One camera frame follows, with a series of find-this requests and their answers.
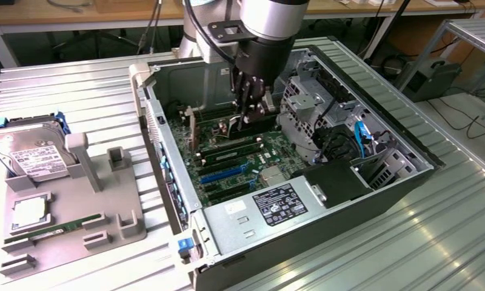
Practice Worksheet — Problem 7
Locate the blue disk carrier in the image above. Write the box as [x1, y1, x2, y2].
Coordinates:
[0, 111, 74, 137]

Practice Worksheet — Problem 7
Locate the grey parts rack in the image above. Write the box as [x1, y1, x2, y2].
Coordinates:
[0, 132, 150, 277]

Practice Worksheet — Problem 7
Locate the metal slat table frame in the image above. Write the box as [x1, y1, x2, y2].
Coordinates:
[399, 19, 485, 93]

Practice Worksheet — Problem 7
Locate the black expansion slot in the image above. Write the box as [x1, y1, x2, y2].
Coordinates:
[195, 159, 244, 177]
[204, 181, 252, 204]

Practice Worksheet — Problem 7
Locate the grey metal disk bay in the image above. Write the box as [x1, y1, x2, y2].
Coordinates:
[276, 75, 374, 165]

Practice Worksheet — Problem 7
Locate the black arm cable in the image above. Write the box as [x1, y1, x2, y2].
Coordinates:
[184, 0, 239, 66]

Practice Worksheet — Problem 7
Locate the open black PC case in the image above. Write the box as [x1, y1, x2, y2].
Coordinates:
[128, 36, 447, 291]

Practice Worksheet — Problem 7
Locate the grey power supply unit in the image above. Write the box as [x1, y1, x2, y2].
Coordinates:
[200, 175, 330, 256]

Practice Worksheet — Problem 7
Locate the graphics card with metal bracket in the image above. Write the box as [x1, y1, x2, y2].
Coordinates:
[184, 90, 279, 152]

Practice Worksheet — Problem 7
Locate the black wire bundle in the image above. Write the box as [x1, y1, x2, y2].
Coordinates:
[310, 124, 362, 162]

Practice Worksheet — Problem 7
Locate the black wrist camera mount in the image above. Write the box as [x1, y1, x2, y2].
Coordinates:
[207, 20, 260, 44]

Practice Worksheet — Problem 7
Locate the wooden desk with white frame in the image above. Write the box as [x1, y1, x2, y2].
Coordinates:
[0, 0, 485, 69]

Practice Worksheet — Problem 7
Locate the green motherboard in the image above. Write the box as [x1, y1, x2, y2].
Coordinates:
[168, 101, 310, 210]

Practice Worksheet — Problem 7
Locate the RAM stick with white label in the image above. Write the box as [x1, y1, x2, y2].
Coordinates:
[203, 141, 264, 165]

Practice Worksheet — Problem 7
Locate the blue expansion slot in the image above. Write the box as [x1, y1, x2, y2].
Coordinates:
[199, 165, 248, 185]

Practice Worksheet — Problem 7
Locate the blue wire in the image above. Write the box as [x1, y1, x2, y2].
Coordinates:
[354, 120, 374, 161]

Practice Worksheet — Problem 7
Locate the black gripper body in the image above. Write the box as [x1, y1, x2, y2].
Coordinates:
[234, 35, 295, 88]

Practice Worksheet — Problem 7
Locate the small silver heat sink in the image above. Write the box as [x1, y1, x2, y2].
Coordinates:
[260, 167, 286, 186]

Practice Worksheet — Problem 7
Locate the silver hard disk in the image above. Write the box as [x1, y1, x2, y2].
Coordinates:
[0, 122, 72, 184]

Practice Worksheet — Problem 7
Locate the black box with handle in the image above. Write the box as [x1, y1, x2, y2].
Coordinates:
[411, 59, 463, 103]

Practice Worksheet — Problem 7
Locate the green RAM stick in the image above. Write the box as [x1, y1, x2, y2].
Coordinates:
[3, 213, 104, 245]

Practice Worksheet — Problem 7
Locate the silver CPU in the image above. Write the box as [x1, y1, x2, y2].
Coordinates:
[12, 199, 51, 229]

